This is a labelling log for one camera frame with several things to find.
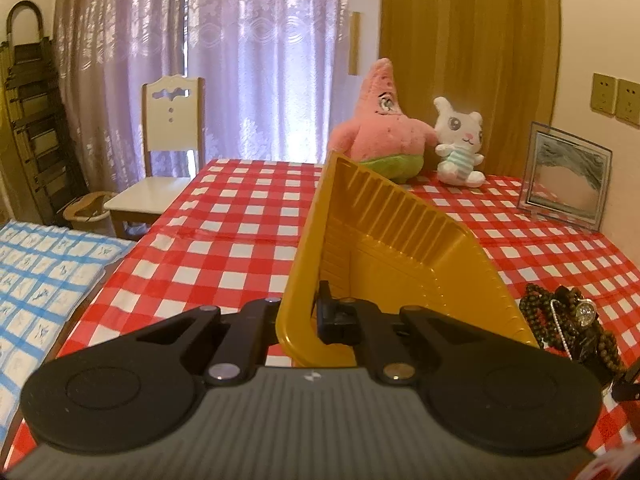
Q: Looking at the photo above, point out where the white pearl chain necklace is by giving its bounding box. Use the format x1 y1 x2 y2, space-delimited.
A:
548 298 574 361

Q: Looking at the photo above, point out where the sheer lilac curtain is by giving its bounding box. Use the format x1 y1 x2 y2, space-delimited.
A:
54 0 349 191

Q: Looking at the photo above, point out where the gold wall socket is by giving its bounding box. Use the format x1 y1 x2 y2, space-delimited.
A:
590 73 616 116
615 79 640 127

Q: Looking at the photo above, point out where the white bunny plush toy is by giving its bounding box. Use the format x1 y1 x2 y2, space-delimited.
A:
434 96 486 188

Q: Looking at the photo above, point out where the blue white checkered bedding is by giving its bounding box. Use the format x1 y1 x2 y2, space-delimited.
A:
0 220 134 441

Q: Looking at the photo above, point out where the yellow plastic tray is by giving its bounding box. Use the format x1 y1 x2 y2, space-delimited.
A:
276 154 536 367

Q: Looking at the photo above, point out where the cream wooden chair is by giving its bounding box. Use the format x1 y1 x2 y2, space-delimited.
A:
104 75 205 238

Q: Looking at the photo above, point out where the gold wall socket right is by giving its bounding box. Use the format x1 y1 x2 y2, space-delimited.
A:
615 79 640 127

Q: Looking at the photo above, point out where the gold wall socket left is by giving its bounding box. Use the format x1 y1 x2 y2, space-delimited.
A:
590 73 616 116

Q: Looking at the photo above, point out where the pink starfish plush toy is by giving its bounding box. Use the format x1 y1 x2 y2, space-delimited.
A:
328 58 437 184

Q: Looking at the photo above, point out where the dark brown bead necklace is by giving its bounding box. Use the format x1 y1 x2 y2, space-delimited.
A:
518 283 626 374

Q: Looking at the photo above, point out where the glass sand picture frame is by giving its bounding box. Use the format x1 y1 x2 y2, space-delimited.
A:
518 122 613 232

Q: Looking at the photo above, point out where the wooden wall handle strip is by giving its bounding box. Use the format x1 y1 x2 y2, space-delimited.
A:
348 11 361 76

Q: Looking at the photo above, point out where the beige waste basket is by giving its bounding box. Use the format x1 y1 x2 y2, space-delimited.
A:
63 191 116 237

